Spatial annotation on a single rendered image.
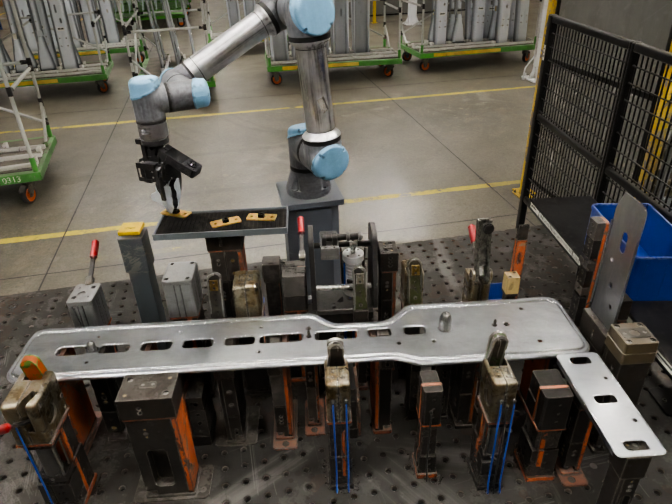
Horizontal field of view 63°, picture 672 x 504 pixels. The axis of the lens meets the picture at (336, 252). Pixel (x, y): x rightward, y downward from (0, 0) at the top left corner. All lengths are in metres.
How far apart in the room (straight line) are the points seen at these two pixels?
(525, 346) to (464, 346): 0.14
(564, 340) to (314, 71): 0.95
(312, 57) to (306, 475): 1.09
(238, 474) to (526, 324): 0.81
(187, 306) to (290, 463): 0.48
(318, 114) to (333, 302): 0.54
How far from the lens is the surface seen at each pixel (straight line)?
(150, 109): 1.48
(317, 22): 1.53
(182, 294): 1.47
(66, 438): 1.44
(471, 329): 1.41
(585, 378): 1.35
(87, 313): 1.57
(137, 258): 1.65
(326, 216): 1.83
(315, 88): 1.59
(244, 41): 1.64
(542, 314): 1.50
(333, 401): 1.20
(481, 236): 1.47
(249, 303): 1.46
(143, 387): 1.28
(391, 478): 1.46
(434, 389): 1.25
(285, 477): 1.47
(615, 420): 1.28
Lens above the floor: 1.87
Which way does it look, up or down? 31 degrees down
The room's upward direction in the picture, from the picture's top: 2 degrees counter-clockwise
